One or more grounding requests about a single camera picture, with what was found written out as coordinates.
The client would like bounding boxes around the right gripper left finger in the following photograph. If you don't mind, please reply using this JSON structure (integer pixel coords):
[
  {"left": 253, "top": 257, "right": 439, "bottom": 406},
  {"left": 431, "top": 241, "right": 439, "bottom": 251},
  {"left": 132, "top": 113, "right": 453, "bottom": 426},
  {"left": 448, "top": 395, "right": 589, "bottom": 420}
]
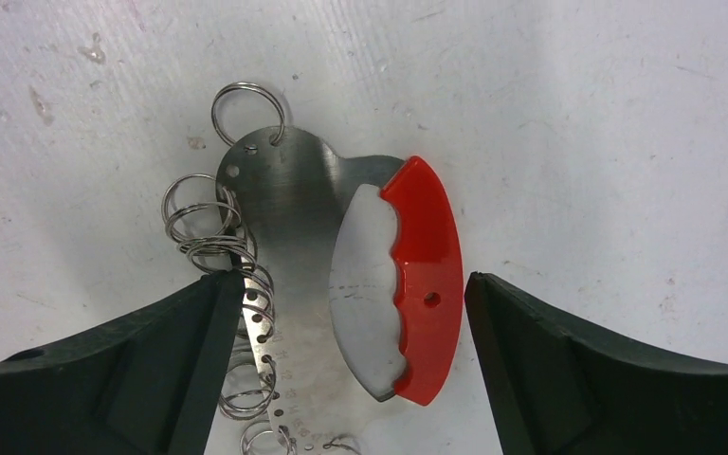
[{"left": 0, "top": 271, "right": 245, "bottom": 454}]

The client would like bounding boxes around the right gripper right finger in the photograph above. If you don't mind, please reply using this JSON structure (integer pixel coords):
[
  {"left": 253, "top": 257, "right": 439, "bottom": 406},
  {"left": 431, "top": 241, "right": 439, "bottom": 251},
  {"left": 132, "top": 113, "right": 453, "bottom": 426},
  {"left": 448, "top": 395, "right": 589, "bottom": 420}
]
[{"left": 464, "top": 272, "right": 728, "bottom": 454}]

